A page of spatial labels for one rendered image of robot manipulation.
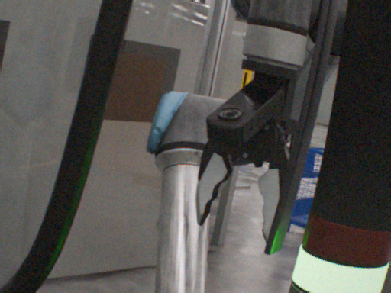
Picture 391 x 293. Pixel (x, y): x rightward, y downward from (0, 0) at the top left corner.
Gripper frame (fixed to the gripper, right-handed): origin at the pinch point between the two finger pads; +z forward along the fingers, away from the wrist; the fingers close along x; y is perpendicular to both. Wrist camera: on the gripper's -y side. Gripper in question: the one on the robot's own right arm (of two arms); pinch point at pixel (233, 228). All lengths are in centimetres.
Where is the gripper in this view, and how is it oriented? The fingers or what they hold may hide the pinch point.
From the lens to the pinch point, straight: 79.8
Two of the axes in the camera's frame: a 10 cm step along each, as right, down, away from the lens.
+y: 4.6, -0.3, 8.9
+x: -8.7, -2.2, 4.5
